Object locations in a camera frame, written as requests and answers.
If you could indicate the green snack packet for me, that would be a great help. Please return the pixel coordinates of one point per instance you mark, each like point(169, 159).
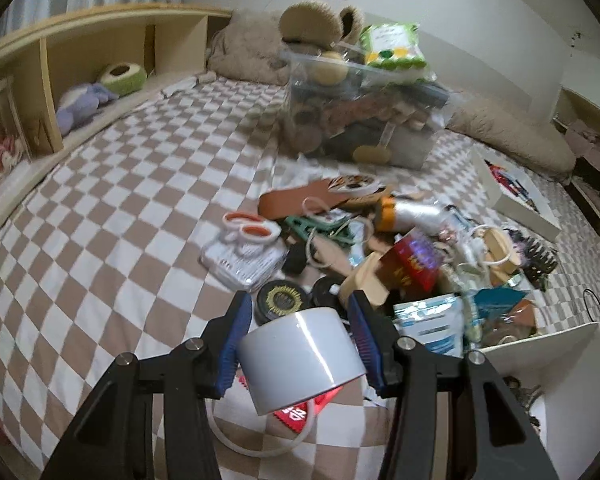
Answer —
point(392, 45)

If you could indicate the plain black round tin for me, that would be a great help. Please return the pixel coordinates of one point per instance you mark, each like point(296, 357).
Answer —
point(325, 292)

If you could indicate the green plastic clip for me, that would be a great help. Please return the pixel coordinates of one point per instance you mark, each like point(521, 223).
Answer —
point(310, 225)

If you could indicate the yellow ball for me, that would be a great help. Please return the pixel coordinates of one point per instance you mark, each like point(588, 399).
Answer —
point(330, 67)

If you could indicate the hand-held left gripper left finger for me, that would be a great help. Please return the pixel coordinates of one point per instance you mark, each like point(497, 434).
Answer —
point(230, 350)

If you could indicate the red snack packet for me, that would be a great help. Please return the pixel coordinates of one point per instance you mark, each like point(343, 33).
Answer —
point(297, 415)

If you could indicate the patterned round sticker roll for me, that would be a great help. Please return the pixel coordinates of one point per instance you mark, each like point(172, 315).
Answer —
point(352, 183)

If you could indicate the clear display box red figurines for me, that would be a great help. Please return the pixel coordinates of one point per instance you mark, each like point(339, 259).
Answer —
point(0, 145)

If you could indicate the silver tube with orange cap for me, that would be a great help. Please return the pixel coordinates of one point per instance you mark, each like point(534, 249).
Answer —
point(410, 212)

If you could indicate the purple plush toy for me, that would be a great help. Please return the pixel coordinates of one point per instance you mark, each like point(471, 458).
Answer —
point(80, 105)

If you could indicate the pile of clothes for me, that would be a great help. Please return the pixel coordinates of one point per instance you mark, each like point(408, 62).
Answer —
point(595, 150)

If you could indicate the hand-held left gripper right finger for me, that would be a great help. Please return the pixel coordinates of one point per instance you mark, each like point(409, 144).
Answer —
point(367, 347)

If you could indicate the brown leather piece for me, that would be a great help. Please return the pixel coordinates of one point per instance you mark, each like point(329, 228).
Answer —
point(300, 200)

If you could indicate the silver blue foil packet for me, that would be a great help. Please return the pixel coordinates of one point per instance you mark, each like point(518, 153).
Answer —
point(430, 320)

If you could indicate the dark brown hair claw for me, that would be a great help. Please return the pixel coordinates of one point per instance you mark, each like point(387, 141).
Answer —
point(522, 395)

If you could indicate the brown fuzzy slippers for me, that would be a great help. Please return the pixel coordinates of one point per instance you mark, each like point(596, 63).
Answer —
point(315, 22)

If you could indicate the large white cardboard box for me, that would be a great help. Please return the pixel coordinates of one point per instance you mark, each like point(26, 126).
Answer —
point(545, 345)

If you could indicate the wooden bedside shelf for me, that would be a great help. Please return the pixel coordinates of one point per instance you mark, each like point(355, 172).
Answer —
point(80, 60)

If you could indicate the beige fluffy pillow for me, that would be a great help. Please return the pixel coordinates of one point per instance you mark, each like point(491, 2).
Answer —
point(510, 130)

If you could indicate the small white tray box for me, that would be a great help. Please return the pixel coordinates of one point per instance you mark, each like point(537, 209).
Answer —
point(525, 205)

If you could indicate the red foil pack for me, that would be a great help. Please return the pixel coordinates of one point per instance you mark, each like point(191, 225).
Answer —
point(412, 260)

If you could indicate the pale wooden block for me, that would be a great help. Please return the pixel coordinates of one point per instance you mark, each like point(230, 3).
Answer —
point(370, 280)

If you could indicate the white wall shelf niche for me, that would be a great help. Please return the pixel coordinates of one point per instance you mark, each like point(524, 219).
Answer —
point(562, 105)

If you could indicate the black round tin yellow pattern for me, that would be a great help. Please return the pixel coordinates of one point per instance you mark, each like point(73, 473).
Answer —
point(280, 300)

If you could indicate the pile of colourful lighters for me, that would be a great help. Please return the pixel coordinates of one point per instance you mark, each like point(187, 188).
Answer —
point(510, 182)

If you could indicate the avocado plush toy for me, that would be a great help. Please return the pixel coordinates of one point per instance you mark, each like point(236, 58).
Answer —
point(122, 77)

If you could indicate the black hair claw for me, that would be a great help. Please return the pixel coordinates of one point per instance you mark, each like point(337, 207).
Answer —
point(537, 260)

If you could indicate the checkered bed sheet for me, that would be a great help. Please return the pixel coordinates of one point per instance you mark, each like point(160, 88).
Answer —
point(130, 210)

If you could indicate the clear plastic storage bin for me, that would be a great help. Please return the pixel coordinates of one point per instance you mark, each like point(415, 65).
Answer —
point(380, 125)

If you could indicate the white tape roll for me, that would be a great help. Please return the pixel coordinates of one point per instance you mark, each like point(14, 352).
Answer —
point(300, 355)

